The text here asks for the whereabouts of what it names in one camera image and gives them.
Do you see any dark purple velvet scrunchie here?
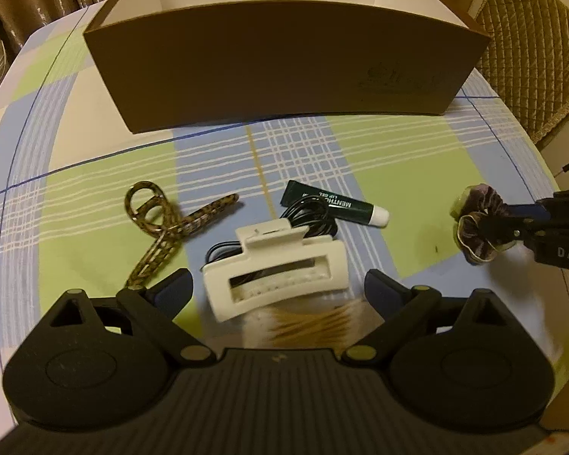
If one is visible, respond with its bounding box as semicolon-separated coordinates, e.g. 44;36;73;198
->
450;184;515;265

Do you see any white hair claw clip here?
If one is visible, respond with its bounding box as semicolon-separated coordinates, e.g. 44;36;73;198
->
202;218;349;323

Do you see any green lip gel tube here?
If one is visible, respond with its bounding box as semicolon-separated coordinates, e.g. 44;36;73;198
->
280;180;390;228

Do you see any checked tablecloth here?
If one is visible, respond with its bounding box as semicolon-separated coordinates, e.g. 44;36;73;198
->
0;7;569;439

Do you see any quilted gold chair cushion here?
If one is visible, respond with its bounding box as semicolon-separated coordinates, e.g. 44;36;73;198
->
476;0;569;145

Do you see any brown cardboard box white inside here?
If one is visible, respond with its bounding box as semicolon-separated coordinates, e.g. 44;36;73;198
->
84;0;489;133

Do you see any black cable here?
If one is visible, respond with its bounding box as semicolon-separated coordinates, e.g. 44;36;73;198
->
203;193;339;266

